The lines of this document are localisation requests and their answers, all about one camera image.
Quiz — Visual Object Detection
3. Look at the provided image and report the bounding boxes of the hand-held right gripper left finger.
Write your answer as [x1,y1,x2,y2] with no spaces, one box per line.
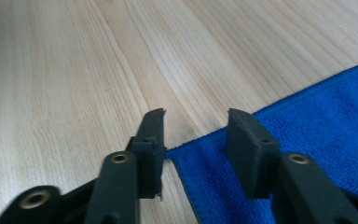
[126,107,168,201]

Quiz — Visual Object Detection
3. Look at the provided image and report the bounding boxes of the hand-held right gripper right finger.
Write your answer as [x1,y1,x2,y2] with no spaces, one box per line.
[223,107,282,200]

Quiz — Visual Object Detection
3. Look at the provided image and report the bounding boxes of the blue towel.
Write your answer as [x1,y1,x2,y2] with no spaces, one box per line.
[164,59,358,224]

